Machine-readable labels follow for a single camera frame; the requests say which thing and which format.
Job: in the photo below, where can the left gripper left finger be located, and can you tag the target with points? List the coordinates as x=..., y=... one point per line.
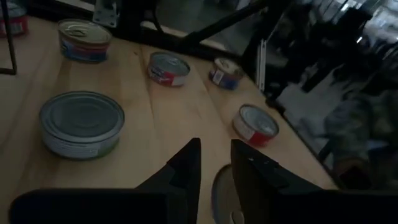
x=186, y=174

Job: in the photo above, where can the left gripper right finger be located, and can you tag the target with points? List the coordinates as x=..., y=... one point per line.
x=255, y=177

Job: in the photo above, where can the red-label seafood can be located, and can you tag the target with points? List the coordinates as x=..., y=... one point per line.
x=255, y=127
x=224, y=193
x=168, y=70
x=21, y=25

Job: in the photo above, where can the gold-top blue-label can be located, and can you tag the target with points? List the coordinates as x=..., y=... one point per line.
x=225, y=74
x=84, y=46

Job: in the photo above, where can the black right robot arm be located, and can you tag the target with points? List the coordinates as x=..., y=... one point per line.
x=136, y=15

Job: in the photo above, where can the wooden shelf black metal legs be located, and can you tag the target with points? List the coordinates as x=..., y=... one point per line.
x=10, y=46

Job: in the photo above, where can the green-label tuna can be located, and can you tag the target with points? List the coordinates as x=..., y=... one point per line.
x=81, y=124

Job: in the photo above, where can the silver corner plate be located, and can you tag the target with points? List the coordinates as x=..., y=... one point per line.
x=105, y=15

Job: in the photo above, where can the silver metal post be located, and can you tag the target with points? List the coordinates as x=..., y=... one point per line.
x=261, y=65

